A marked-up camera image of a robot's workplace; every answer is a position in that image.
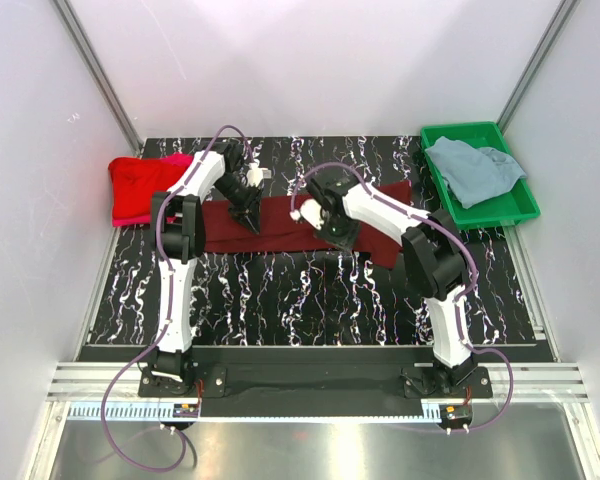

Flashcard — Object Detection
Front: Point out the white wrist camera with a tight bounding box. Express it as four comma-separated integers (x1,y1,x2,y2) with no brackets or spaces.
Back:
246,162,272,187
290,198,324,230

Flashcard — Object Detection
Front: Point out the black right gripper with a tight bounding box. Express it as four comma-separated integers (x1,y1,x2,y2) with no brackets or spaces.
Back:
313,213,362,257

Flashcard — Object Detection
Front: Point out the dark red t-shirt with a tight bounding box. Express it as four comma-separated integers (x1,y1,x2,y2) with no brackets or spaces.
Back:
194,196,401,269

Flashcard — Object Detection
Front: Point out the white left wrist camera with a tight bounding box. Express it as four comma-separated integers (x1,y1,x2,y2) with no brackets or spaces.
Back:
246,162,272,187

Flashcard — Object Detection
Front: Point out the folded pink t-shirt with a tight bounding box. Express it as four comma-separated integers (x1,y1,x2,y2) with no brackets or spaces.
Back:
110,153,197,229

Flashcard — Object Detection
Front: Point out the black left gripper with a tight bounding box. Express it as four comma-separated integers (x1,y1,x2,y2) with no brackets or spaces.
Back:
214,174,264,234

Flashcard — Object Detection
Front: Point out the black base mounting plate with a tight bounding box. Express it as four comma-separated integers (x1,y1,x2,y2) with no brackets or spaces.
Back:
138,363,493,400

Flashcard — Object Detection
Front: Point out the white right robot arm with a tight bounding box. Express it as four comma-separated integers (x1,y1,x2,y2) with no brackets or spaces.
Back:
290,173,477,397

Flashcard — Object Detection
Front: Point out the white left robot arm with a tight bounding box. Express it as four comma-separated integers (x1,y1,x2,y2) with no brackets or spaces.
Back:
141,139,270,396

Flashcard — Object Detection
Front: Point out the green plastic bin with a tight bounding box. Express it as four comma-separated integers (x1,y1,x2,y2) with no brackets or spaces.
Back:
420,121,541,231

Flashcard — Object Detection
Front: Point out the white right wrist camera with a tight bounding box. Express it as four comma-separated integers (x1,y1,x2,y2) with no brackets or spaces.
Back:
290,198,324,230

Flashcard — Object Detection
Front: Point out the light blue t-shirt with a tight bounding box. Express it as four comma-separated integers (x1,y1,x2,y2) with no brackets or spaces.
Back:
425,137,527,209

